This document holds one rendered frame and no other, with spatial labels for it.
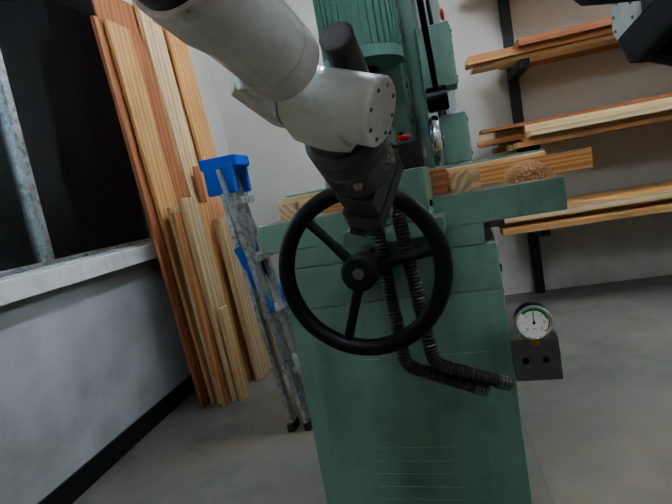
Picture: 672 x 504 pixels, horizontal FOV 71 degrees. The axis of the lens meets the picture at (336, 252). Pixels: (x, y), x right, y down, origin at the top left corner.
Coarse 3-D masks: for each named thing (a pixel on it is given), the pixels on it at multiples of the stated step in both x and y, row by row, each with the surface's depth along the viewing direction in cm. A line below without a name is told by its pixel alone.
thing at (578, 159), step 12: (540, 156) 97; (552, 156) 96; (564, 156) 96; (576, 156) 95; (588, 156) 95; (480, 168) 100; (492, 168) 100; (504, 168) 99; (552, 168) 97; (564, 168) 96; (576, 168) 96; (492, 180) 100; (336, 204) 110
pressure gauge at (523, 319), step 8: (528, 304) 83; (536, 304) 82; (520, 312) 82; (528, 312) 82; (536, 312) 82; (544, 312) 81; (520, 320) 83; (528, 320) 82; (536, 320) 82; (544, 320) 81; (552, 320) 81; (520, 328) 83; (528, 328) 82; (536, 328) 82; (544, 328) 82; (552, 328) 81; (528, 336) 83; (536, 336) 82; (544, 336) 82; (536, 344) 84
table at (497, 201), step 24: (480, 192) 87; (504, 192) 85; (528, 192) 84; (552, 192) 83; (336, 216) 95; (456, 216) 88; (480, 216) 87; (504, 216) 86; (264, 240) 100; (312, 240) 97; (336, 240) 96; (360, 240) 84
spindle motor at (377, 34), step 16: (320, 0) 98; (336, 0) 96; (352, 0) 95; (368, 0) 95; (384, 0) 96; (320, 16) 99; (336, 16) 96; (352, 16) 95; (368, 16) 95; (384, 16) 97; (320, 32) 101; (368, 32) 95; (384, 32) 96; (368, 48) 95; (384, 48) 96; (400, 48) 100; (368, 64) 100; (384, 64) 102
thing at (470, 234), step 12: (456, 228) 89; (468, 228) 88; (480, 228) 88; (420, 240) 91; (456, 240) 89; (468, 240) 89; (480, 240) 88; (300, 252) 98; (312, 252) 97; (324, 252) 97; (396, 252) 93; (300, 264) 99; (312, 264) 98; (324, 264) 97
